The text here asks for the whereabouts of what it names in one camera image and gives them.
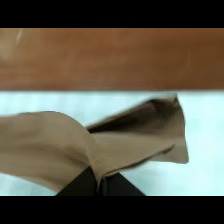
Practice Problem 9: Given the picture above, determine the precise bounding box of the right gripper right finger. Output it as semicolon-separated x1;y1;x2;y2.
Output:
101;172;147;197

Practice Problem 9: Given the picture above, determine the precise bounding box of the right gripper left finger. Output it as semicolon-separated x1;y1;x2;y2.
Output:
55;166;101;197

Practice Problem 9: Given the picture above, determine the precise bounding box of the beige garment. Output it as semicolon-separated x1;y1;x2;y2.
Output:
0;93;190;193

